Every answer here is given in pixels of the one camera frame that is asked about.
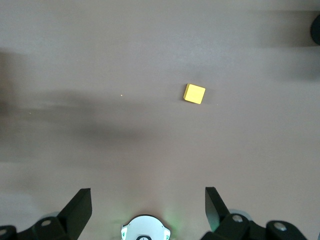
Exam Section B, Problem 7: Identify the yellow wooden block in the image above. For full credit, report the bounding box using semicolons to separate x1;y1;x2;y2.
183;83;207;105

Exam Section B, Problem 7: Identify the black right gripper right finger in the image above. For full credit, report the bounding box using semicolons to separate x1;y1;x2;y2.
201;186;308;240

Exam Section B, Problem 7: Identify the brown table cover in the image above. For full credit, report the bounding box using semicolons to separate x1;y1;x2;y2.
0;0;320;240

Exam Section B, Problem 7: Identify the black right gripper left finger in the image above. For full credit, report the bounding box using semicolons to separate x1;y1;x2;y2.
0;187;93;240

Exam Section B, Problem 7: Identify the black round object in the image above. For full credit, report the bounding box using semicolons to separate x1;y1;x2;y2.
309;13;320;46

